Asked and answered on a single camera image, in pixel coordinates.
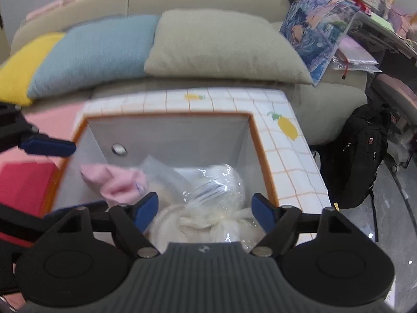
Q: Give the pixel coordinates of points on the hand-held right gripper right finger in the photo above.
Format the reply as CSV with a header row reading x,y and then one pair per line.
x,y
263,212

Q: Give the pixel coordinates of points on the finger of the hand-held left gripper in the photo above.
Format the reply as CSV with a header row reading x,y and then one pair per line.
x,y
19,221
49,146

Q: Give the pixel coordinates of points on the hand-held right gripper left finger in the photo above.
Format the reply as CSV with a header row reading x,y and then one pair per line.
x,y
146,210

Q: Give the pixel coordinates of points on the clear plastic packet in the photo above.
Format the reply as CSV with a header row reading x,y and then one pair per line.
x,y
159,179

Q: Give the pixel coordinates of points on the pink soft cloth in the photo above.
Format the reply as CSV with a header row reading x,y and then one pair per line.
x,y
114,182

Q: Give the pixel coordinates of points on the clear gift bag white ribbon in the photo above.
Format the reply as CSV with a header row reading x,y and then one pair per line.
x,y
211,195

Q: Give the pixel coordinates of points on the orange cardboard box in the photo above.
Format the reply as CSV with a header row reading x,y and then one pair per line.
x,y
169,130

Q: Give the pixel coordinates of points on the clear box with red lid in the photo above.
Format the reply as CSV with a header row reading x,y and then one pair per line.
x,y
22,186

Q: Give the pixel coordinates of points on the yellow pillow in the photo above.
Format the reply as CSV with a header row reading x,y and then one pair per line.
x,y
22,68

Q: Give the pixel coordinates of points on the light blue pillow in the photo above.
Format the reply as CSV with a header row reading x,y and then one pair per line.
x,y
94,52

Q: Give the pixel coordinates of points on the black backpack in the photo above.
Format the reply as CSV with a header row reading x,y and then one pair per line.
x,y
358,156

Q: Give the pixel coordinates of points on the beige pillow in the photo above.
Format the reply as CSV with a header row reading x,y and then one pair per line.
x,y
221,45

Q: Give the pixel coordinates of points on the pink chair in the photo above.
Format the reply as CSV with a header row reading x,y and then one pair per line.
x,y
397,94

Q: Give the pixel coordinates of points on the clear plastic bags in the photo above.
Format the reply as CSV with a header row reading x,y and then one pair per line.
x,y
355,55

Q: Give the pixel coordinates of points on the blue printed cushion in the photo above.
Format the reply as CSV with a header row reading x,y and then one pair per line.
x,y
316,29

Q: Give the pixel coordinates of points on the beige sofa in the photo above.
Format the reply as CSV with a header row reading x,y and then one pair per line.
x,y
202,0

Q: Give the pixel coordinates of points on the cluttered desk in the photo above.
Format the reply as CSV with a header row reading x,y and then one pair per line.
x,y
384,32

